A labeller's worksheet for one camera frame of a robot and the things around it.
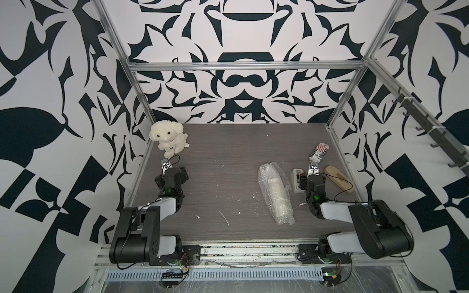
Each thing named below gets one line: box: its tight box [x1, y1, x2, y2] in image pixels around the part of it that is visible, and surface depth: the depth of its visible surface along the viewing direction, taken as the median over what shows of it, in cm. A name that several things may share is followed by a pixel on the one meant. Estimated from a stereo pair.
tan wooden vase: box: [324, 164, 354, 193], surface depth 96 cm
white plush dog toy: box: [149, 120, 190, 159], surface depth 95 cm
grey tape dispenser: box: [290, 168, 306, 194], surface depth 93 cm
